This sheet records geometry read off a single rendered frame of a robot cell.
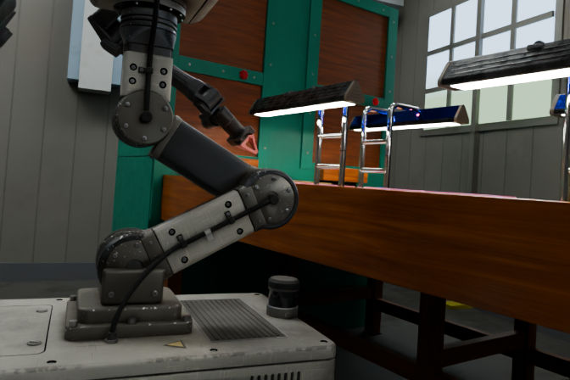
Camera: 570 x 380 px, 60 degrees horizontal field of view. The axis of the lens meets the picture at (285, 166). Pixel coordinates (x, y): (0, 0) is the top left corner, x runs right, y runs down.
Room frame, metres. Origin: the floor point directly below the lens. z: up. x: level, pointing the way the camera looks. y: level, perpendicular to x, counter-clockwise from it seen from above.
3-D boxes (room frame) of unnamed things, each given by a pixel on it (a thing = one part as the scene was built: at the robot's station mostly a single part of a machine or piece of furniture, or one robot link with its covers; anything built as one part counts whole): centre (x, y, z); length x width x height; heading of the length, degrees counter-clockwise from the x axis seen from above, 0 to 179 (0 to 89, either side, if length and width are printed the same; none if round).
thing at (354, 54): (2.63, 0.13, 1.31); 1.36 x 0.55 x 0.95; 124
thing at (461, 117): (2.16, -0.50, 1.08); 0.62 x 0.08 x 0.07; 34
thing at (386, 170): (2.11, -0.44, 0.90); 0.20 x 0.19 x 0.45; 34
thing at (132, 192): (2.63, 0.13, 0.42); 1.36 x 0.55 x 0.84; 124
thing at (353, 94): (1.84, -0.04, 1.08); 0.62 x 0.08 x 0.07; 34
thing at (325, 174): (2.55, -0.30, 0.83); 0.30 x 0.06 x 0.07; 124
